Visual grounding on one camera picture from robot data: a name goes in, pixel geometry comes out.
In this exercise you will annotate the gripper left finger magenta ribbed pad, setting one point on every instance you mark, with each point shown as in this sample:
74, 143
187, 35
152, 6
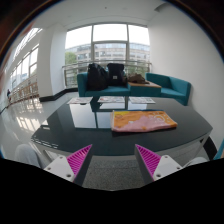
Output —
74, 167

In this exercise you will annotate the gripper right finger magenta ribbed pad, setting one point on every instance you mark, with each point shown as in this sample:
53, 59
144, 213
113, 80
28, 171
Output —
153, 166

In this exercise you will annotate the orange and pink folded towel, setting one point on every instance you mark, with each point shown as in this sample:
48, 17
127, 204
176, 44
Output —
141, 121

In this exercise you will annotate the left magazine on table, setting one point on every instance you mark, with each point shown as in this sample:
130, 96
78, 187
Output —
80, 100

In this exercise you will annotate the middle magazine on table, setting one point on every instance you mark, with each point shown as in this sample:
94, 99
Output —
111, 99

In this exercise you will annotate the teal sofa left section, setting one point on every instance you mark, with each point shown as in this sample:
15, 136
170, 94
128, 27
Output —
83, 91

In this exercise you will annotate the teal sofa section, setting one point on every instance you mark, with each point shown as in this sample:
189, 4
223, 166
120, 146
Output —
171, 87
83, 91

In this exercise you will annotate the wooden corner side table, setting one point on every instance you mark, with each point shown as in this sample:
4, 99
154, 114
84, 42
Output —
148, 89

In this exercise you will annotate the teal sofa right section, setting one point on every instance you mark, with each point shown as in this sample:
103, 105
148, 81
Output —
171, 87

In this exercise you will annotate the wooden railing at left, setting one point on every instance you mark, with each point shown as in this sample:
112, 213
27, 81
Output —
24, 92

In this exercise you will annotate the black backpack left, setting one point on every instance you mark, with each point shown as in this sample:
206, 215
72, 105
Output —
96, 78

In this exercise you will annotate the black backpack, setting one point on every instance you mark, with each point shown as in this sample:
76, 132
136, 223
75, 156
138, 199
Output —
116, 74
96, 78

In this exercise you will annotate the brown bag on side table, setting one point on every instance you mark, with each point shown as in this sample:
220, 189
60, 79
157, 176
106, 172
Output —
136, 78

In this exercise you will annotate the black backpack right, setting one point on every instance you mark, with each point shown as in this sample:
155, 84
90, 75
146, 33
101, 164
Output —
116, 74

